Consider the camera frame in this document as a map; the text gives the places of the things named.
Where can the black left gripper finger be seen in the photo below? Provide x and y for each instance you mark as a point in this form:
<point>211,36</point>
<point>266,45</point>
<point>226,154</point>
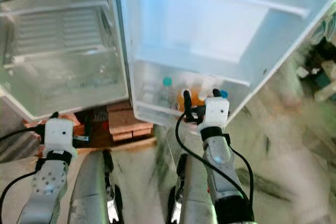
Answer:
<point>43,128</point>

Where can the teal capped clear bottle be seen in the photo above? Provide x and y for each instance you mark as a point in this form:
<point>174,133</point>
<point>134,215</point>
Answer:
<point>167,82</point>

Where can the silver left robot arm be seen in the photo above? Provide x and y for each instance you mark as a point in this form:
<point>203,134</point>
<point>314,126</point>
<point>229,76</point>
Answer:
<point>47,187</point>

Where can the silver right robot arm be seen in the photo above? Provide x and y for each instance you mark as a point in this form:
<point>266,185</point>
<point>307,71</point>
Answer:
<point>220,161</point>

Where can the grey fridge body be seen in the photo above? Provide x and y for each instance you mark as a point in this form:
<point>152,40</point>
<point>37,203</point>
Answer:
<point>68,109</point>

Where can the white fridge door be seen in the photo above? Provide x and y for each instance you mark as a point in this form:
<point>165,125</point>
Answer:
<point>199,24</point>

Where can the glass fridge shelf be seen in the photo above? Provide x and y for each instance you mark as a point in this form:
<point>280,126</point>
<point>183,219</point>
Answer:
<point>52,7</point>

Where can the blue capped water bottle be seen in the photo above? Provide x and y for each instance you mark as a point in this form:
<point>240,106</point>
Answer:
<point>224,94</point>

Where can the orange juice bottle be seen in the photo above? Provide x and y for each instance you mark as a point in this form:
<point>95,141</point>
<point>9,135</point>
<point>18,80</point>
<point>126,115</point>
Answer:
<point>198,99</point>

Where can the wooden board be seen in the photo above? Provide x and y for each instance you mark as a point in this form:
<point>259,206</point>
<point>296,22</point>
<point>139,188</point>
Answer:
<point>131,145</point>

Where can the silver left robot leg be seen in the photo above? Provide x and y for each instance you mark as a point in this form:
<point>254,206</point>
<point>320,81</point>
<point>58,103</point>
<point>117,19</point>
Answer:
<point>92,192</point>

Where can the silver robot leg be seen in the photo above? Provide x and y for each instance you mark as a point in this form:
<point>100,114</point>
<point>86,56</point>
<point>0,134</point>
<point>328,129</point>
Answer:
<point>92,192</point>
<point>191,198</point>

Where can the clear crisper drawer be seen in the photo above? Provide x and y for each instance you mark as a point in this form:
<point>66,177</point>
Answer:
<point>63,77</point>

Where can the silver right robot leg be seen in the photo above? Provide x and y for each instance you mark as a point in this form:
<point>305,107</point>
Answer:
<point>191,198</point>

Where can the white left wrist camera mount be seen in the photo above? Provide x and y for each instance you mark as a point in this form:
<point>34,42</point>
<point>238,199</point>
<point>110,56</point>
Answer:
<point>59,135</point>

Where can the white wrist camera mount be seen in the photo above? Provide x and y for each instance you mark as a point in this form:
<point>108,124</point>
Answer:
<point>216,113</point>
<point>59,135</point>

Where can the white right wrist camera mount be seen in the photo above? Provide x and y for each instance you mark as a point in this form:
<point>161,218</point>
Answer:
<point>216,113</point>

